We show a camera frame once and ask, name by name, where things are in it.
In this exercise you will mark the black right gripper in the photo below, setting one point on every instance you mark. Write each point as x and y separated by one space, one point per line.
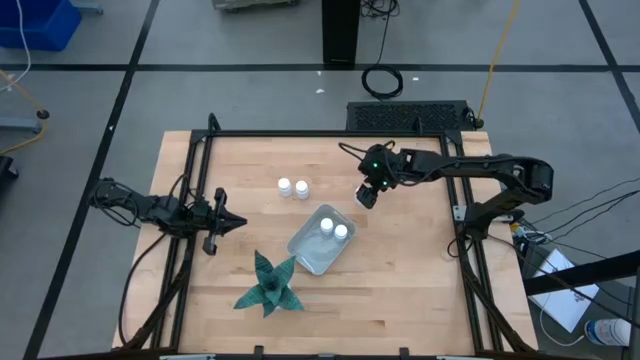
380 170

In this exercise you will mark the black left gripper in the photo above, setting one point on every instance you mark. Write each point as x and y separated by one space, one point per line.
210 220

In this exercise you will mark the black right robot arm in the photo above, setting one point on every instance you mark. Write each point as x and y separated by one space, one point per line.
480 165

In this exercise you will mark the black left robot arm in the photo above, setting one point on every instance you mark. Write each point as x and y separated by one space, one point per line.
150 210

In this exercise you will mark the white plastic basket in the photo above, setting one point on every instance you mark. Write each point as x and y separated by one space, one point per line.
312 250

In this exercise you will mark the green leafy plant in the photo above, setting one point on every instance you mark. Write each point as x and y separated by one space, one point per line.
270 290

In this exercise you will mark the black vented computer case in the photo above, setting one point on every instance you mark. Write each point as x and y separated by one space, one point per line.
405 116

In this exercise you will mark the black table clamp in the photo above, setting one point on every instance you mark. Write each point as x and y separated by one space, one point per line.
257 351
404 352

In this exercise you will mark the white power strip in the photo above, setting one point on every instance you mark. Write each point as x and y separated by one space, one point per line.
527 234

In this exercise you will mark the black upright tower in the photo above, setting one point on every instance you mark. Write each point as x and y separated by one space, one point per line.
341 30

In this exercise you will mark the grey cart base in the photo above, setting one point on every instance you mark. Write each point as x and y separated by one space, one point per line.
250 4

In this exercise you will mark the black metal bar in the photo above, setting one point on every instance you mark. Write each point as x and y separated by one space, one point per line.
575 274

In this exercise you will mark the white paper sheet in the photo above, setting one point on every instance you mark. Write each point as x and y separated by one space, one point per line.
565 305

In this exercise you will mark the black floor object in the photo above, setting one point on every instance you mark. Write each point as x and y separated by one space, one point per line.
6 167

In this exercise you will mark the grey metal foot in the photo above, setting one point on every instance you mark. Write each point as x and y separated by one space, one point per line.
20 125

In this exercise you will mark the clear plastic water bottle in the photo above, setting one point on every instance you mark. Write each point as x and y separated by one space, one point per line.
607 331

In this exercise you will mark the blue plastic bin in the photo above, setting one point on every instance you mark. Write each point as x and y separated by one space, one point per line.
40 22

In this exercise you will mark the black aluminium table frame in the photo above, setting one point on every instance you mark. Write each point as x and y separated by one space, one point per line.
320 133

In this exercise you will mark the white frame bracket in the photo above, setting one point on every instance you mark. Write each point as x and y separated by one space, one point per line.
460 213

